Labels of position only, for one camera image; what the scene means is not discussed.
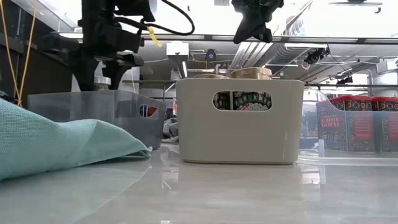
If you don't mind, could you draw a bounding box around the white ceiling box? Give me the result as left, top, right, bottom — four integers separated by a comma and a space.
166, 42, 190, 57

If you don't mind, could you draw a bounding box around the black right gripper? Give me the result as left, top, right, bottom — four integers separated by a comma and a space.
231, 0, 284, 44

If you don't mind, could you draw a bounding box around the clear plastic bin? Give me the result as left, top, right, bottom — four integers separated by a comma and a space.
295, 88, 398, 167

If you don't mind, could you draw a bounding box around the yellow cable tag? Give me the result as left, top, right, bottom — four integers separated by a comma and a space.
147, 27, 163, 48

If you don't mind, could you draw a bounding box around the light grey plastic bin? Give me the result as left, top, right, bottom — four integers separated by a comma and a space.
175, 77, 305, 165

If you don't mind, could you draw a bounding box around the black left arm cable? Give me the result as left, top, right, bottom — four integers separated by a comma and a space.
141, 0, 196, 36

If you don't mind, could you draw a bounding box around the red paprika spice tin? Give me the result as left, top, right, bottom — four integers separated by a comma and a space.
372, 96, 398, 153
316, 95, 376, 153

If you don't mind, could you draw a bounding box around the black aluminium table frame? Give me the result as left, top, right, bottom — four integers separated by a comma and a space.
122, 79, 398, 89

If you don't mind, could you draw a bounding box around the black ceiling camera cluster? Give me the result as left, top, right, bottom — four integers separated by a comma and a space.
303, 47, 330, 65

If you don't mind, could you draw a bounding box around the silver ventilation duct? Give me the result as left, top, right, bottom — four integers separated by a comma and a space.
229, 42, 312, 71

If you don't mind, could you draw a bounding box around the yellow cable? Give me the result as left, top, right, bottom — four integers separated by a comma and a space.
18, 0, 38, 105
0, 0, 20, 105

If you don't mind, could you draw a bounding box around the ceiling light fixture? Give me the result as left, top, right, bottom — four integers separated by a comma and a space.
329, 0, 384, 15

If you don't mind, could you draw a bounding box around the dark grey plastic bin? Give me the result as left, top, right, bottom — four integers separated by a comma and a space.
27, 89, 168, 151

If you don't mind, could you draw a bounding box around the grey cloth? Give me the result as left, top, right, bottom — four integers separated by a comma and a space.
162, 117, 178, 144

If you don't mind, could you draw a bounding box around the small black ceiling device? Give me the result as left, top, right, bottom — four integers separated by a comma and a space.
335, 75, 354, 85

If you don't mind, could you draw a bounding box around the overhead frame beam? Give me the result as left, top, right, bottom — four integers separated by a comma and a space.
51, 30, 398, 44

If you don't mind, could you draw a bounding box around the teal cloth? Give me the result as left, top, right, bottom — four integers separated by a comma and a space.
0, 98, 153, 182

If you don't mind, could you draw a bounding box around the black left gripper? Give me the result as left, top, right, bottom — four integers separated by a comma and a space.
40, 26, 146, 91

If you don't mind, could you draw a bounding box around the brown-lid furikake jar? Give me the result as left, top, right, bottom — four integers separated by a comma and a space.
229, 67, 274, 111
194, 73, 233, 111

